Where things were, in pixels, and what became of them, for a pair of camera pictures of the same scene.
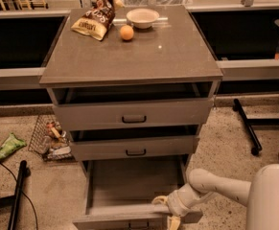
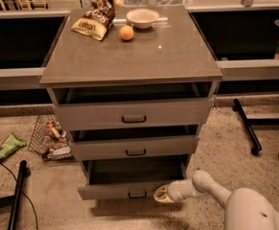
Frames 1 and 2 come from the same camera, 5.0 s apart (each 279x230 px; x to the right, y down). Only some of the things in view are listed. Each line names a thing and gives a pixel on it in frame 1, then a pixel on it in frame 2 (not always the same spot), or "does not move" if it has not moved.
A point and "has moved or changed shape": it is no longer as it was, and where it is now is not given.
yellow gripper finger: x=160 y=198 to x=163 y=188
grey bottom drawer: x=119 y=193 has moved or changed shape
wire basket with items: x=50 y=141 does not move
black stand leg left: x=14 y=201 does not move
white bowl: x=142 y=17 does not move
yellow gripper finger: x=174 y=222 to x=166 y=198
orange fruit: x=127 y=33 does not move
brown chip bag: x=97 y=20 does not move
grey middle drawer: x=172 y=142 does not move
